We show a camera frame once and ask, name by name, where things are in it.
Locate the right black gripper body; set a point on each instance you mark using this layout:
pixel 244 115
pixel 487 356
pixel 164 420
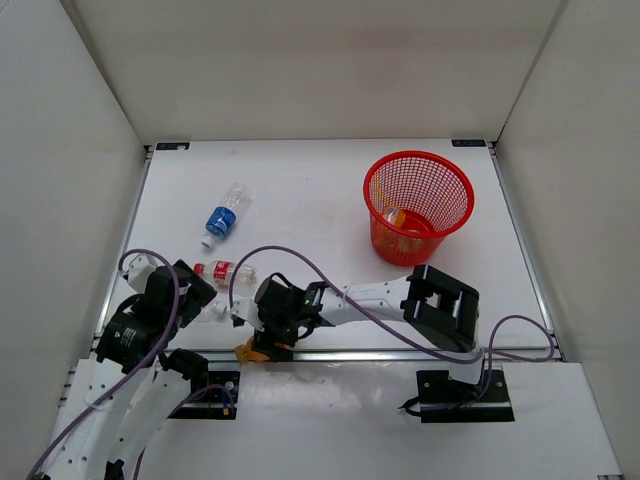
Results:
pixel 282 326

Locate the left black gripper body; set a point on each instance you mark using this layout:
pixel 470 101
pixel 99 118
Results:
pixel 181 313

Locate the orange patterned plastic bottle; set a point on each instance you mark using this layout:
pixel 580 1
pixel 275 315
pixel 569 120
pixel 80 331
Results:
pixel 245 353

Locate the red label clear bottle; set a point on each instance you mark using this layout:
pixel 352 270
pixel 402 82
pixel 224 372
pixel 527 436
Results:
pixel 222 274

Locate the blue label clear bottle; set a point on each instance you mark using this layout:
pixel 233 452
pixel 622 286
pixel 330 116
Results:
pixel 225 216

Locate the clear plastic bottle white cap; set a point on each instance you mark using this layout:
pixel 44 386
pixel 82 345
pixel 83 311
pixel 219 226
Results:
pixel 215 311

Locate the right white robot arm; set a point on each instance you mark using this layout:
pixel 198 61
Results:
pixel 442 309

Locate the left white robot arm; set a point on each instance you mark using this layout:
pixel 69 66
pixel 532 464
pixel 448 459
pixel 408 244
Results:
pixel 135 385

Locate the red mesh plastic bin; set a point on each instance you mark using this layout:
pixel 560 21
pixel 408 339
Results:
pixel 425 183

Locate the black corner label left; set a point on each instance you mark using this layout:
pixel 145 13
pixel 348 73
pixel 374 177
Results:
pixel 172 146

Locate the black corner label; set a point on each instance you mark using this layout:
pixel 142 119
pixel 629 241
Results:
pixel 468 143
pixel 172 146

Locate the black corner label right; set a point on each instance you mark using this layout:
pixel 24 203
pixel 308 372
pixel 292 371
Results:
pixel 468 143

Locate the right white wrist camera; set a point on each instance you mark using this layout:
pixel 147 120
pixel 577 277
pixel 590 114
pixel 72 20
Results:
pixel 245 311

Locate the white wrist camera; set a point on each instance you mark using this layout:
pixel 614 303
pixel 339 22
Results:
pixel 138 271
pixel 245 311

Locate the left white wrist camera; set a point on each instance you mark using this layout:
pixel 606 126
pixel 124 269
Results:
pixel 138 271

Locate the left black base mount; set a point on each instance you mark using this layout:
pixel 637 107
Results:
pixel 212 398

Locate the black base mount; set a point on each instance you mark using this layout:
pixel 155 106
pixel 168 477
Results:
pixel 212 398
pixel 440 399

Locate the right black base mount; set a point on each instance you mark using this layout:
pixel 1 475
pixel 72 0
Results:
pixel 440 399

